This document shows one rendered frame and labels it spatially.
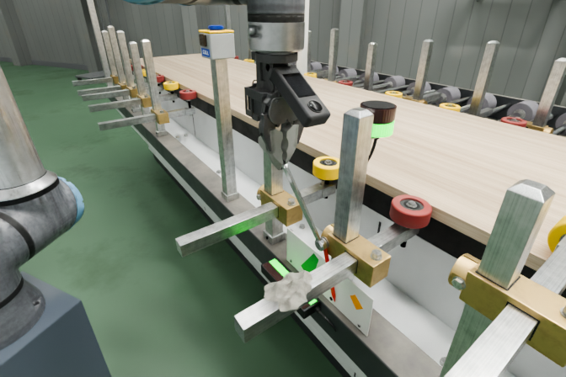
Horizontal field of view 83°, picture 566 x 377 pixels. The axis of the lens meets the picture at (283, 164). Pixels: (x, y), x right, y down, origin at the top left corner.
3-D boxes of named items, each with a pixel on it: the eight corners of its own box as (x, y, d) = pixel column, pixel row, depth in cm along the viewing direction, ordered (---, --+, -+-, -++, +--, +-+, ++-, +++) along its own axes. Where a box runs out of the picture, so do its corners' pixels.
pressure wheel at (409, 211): (408, 263, 66) (418, 218, 61) (376, 243, 72) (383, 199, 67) (429, 248, 70) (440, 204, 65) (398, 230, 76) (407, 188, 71)
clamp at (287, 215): (285, 228, 76) (285, 210, 73) (254, 203, 85) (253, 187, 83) (304, 219, 79) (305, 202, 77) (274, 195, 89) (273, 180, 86)
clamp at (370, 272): (370, 289, 57) (373, 268, 55) (319, 247, 67) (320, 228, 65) (389, 274, 60) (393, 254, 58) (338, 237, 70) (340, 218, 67)
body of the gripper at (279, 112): (277, 111, 64) (277, 47, 58) (305, 123, 57) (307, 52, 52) (243, 118, 59) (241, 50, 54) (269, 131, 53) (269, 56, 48)
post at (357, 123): (337, 323, 70) (360, 113, 49) (326, 312, 73) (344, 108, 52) (348, 315, 72) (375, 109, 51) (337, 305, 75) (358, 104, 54)
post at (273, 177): (272, 245, 86) (269, 61, 65) (265, 238, 89) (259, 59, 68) (283, 240, 88) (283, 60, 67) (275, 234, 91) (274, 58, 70)
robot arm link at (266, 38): (317, 22, 50) (264, 23, 44) (315, 55, 52) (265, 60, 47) (282, 19, 56) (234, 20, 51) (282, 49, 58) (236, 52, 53)
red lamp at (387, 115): (379, 125, 51) (381, 112, 50) (351, 116, 55) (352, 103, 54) (402, 119, 54) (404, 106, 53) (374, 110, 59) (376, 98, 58)
